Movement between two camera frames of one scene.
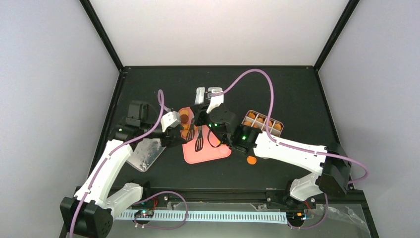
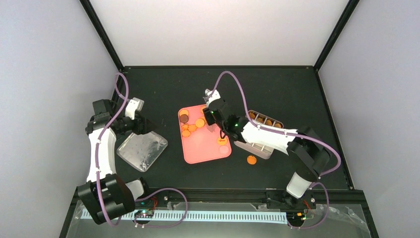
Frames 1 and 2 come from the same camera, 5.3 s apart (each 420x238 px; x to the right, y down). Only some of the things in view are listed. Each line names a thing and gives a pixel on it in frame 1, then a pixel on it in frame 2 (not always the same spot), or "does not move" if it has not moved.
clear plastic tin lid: x=146 y=153 does not move
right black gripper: x=198 y=120 -> x=208 y=119
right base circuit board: x=295 y=217 does not move
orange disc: x=251 y=160 does not move
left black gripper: x=170 y=140 -> x=141 y=129
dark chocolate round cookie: x=184 y=118 does not move
